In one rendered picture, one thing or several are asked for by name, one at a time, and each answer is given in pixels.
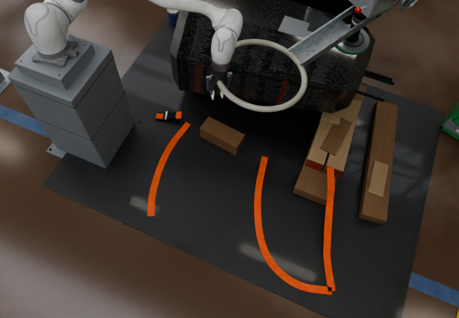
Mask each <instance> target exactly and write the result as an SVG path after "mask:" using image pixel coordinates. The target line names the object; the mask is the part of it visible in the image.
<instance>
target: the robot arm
mask: <svg viewBox="0 0 459 318"><path fill-rule="evenodd" d="M148 1H151V2H152V3H154V4H156V5H159V6H161V7H163V8H167V9H171V10H180V11H186V12H196V13H200V14H204V15H206V16H207V17H208V18H209V19H210V20H211V21H212V27H213V28H214V30H215V31H216V32H215V33H214V35H213V37H212V44H211V55H212V63H211V66H212V74H211V75H210V76H208V75H206V78H207V83H206V88H207V90H208V91H209V92H210V95H211V98H212V100H214V87H215V85H216V84H217V82H218V81H223V84H224V85H225V86H226V88H229V87H230V82H231V77H232V76H233V75H232V72H231V71H230V72H227V71H228V69H229V68H230V62H231V58H232V56H233V54H234V50H235V47H236V42H237V39H238V38H239V36H240V33H241V30H242V24H243V19H242V14H241V13H240V12H239V11H238V10H237V9H234V8H232V9H228V10H226V9H219V8H217V7H215V6H213V5H212V4H210V3H207V2H205V1H200V0H148ZM87 3H88V0H44V3H35V4H33V5H30V6H29V7H28V8H27V9H26V11H25V17H24V21H25V27H26V30H27V33H28V34H29V37H30V38H31V41H32V42H33V44H34V46H35V47H36V49H37V52H36V54H35V55H34V56H33V57H32V58H31V59H32V61H33V62H42V63H48V64H52V65H56V66H59V67H61V68H63V67H65V66H66V62H67V60H68V58H69V57H78V56H79V52H78V51H76V50H74V49H75V48H76V47H77V46H78V43H77V42H76V41H68V40H67V39H66V35H67V32H68V28H69V25H70V24H71V23H72V22H73V20H74V19H75V18H76V17H77V16H78V15H79V14H80V13H81V12H82V11H83V9H84V8H85V7H86V6H87ZM226 76H227V81H226V84H225V77H226ZM211 78H213V80H212V83H211V84H210V81H211Z"/></svg>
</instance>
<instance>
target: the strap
mask: <svg viewBox="0 0 459 318"><path fill-rule="evenodd" d="M189 127H190V124H189V123H187V122H185V124H184V125H183V126H182V127H181V129H179V131H178V132H177V133H176V135H175V136H174V137H173V138H172V140H171V141H170V142H169V144H168V146H167V147H166V149H165V150H164V152H163V155H162V156H161V159H160V161H159V163H158V166H157V168H156V171H155V174H154V177H153V180H152V185H151V188H150V193H149V197H148V216H154V208H155V198H156V191H157V188H158V183H159V180H160V178H161V173H162V171H163V168H164V166H165V163H166V161H167V159H168V157H169V155H170V153H171V151H172V149H173V147H174V146H175V144H176V143H177V142H178V140H179V139H180V138H181V136H182V135H183V134H184V133H185V132H186V130H187V129H188V128H189ZM267 160H268V158H267V157H264V156H262V159H261V162H260V167H259V171H258V177H257V181H256V185H255V199H254V216H255V231H256V235H257V239H258V244H259V247H260V250H261V252H262V255H263V257H264V259H265V261H266V262H267V264H268V265H269V267H270V268H271V269H272V271H273V272H274V273H276V275H278V276H279V277H280V278H281V279H282V280H284V281H285V282H287V283H288V284H289V285H292V286H293V287H295V288H297V289H300V290H302V291H306V292H310V293H321V294H327V295H332V291H335V283H334V279H333V271H332V267H331V229H332V218H333V199H334V193H335V178H334V168H331V167H327V168H326V169H327V184H328V190H327V199H326V214H325V222H324V247H323V258H324V270H325V274H326V283H327V287H325V286H318V285H309V284H306V283H302V282H300V281H298V280H296V279H294V278H292V277H291V276H289V275H288V274H286V273H285V272H284V271H283V270H282V269H281V268H280V267H279V266H278V265H277V264H276V263H275V261H274V260H273V258H272V257H271V255H270V253H269V251H268V249H267V246H266V242H265V240H264V234H263V230H262V215H261V197H262V184H263V180H264V174H265V170H266V164H267Z"/></svg>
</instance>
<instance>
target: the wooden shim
mask: <svg viewBox="0 0 459 318"><path fill-rule="evenodd" d="M388 168H389V165H388V164H384V163H381V162H378V161H374V164H373V168H372V174H371V177H370V184H369V188H368V191H367V192H368V193H370V194H374V195H376V196H379V197H383V194H384V190H385V183H386V179H387V172H388Z"/></svg>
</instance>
